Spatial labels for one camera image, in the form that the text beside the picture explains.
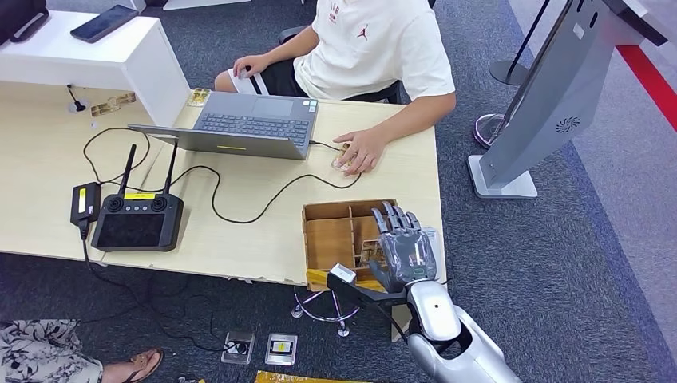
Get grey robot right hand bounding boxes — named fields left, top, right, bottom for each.
left=367, top=201, right=439, bottom=294

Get yellow floor strip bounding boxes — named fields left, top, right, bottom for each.
left=255, top=369, right=371, bottom=383

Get floor socket with black plug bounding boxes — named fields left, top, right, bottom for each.
left=220, top=331, right=256, bottom=365

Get brown sandal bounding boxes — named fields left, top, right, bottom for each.
left=121, top=347, right=165, bottom=383

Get black adapter floor cable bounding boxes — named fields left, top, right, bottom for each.
left=77, top=219, right=242, bottom=354

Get grey kiosk stand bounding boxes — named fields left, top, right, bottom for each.
left=468, top=0, right=670, bottom=200

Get black power adapter yellow label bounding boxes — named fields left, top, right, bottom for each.
left=69, top=181, right=102, bottom=226

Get white furniture base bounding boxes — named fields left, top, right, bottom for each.
left=162, top=0, right=252, bottom=10

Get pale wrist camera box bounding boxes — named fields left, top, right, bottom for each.
left=326, top=263, right=408, bottom=310

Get chrome stool base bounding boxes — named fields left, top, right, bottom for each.
left=291, top=287, right=361, bottom=338

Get floor socket with yellow label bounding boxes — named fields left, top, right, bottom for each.
left=264, top=333, right=299, bottom=367

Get person's hand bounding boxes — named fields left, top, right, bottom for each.
left=333, top=128, right=390, bottom=177
left=232, top=54, right=271, bottom=81

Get gold room key card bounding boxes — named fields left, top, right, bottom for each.
left=355, top=239, right=385, bottom=268

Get chrome stanchion base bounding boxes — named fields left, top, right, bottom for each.
left=473, top=112, right=509, bottom=150

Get wooden compartment box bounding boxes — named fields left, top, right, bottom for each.
left=301, top=199, right=398, bottom=293

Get black stanchion pole with base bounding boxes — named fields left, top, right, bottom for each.
left=489, top=0, right=554, bottom=87

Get light wood desk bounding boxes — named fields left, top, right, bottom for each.
left=0, top=79, right=448, bottom=344

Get white counter block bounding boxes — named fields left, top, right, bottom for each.
left=0, top=9, right=192, bottom=128

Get black smartphone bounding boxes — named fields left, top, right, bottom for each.
left=69, top=4, right=140, bottom=45

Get small black desk microphone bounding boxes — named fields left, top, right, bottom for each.
left=65, top=83, right=90, bottom=113

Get person's right hand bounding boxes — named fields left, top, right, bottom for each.
left=232, top=54, right=271, bottom=81

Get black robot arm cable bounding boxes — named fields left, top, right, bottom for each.
left=378, top=302, right=413, bottom=345

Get black remote controller with antennas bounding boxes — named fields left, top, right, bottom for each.
left=90, top=142, right=185, bottom=253

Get grey laptop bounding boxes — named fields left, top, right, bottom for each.
left=128, top=90, right=320, bottom=161

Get black bag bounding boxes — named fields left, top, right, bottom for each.
left=0, top=0, right=51, bottom=46

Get person's left hand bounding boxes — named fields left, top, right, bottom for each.
left=333, top=128, right=390, bottom=177

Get black laptop power cable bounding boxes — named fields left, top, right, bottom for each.
left=83, top=126, right=363, bottom=225

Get person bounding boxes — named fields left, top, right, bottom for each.
left=0, top=318, right=165, bottom=383
left=214, top=0, right=457, bottom=177

